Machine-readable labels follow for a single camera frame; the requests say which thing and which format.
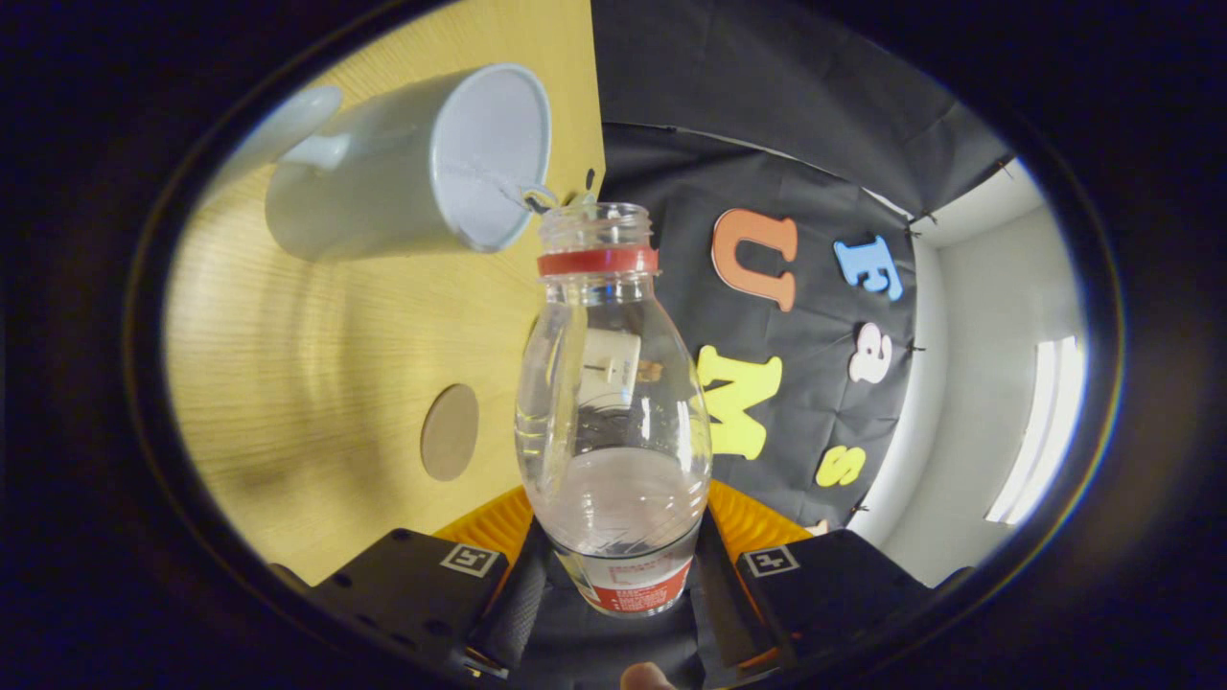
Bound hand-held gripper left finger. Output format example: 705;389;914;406
305;484;555;679

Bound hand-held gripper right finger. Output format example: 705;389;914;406
692;479;933;677

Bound white toaster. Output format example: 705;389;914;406
575;329;643;413

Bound wooden table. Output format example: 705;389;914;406
165;0;607;586

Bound white cup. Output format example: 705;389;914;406
206;63;555;265

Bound round brown coaster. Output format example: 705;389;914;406
421;383;480;483

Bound clear plastic juice bottle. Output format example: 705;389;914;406
515;201;713;617

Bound large ceiling light panel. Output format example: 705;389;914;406
985;335;1089;526

